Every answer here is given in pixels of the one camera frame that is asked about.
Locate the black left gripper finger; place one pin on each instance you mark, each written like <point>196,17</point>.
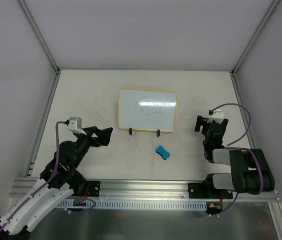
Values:
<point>104,135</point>
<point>93,130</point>

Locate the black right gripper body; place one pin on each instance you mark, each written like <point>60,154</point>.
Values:
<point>212,125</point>

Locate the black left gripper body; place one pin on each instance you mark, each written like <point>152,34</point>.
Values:
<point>94,135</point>

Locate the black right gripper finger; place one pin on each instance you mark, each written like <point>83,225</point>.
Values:
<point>199,120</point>
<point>205,128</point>

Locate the blue whiteboard eraser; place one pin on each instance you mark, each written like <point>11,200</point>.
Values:
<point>162,152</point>

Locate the yellow framed whiteboard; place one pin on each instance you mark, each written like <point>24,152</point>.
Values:
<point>147,110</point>

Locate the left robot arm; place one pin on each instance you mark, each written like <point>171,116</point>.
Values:
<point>58,181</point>

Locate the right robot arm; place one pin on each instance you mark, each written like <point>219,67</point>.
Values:
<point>249,169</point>

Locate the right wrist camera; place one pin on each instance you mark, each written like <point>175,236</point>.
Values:
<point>216,116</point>

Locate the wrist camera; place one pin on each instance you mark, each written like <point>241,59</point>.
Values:
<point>216,116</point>
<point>74,126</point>

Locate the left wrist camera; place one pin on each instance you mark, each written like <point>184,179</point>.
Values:
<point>74,126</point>

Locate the wire whiteboard stand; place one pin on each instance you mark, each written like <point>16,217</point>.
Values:
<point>131,130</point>

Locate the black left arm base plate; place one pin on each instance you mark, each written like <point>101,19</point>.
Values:
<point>91,188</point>

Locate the aluminium mounting rail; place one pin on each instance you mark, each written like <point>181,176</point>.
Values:
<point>156,190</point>

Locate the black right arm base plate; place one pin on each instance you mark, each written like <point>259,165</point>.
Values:
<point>205,190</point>

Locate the white slotted cable duct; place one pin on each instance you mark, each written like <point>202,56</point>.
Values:
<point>112,204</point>

